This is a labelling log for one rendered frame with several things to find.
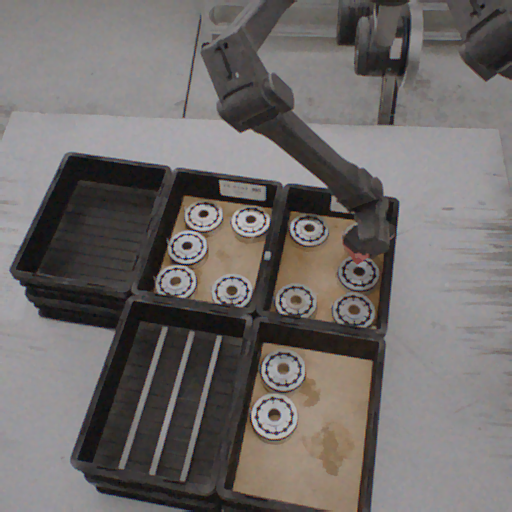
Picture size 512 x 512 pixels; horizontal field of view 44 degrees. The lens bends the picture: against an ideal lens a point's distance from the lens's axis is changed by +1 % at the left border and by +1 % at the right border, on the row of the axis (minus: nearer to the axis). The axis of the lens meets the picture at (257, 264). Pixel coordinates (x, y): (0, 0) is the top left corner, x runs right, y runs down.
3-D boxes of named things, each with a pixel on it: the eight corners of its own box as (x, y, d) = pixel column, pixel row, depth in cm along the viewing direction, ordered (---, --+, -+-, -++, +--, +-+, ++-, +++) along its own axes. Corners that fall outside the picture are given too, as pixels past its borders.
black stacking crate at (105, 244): (77, 180, 183) (66, 152, 173) (178, 194, 179) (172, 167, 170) (23, 298, 162) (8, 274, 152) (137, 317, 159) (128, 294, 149)
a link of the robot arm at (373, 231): (374, 172, 129) (337, 186, 134) (376, 217, 123) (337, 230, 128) (399, 203, 137) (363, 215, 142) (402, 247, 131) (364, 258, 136)
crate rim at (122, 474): (130, 299, 150) (128, 294, 148) (254, 319, 147) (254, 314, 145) (69, 469, 129) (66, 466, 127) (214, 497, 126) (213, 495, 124)
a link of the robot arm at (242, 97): (234, 28, 94) (182, 58, 99) (280, 108, 100) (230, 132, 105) (300, -53, 126) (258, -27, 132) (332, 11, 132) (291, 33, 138)
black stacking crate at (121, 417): (138, 318, 158) (129, 296, 149) (254, 338, 155) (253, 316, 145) (82, 480, 137) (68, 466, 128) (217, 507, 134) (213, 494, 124)
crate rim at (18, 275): (68, 156, 175) (65, 150, 173) (174, 172, 171) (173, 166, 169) (9, 279, 154) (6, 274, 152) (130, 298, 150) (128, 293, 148)
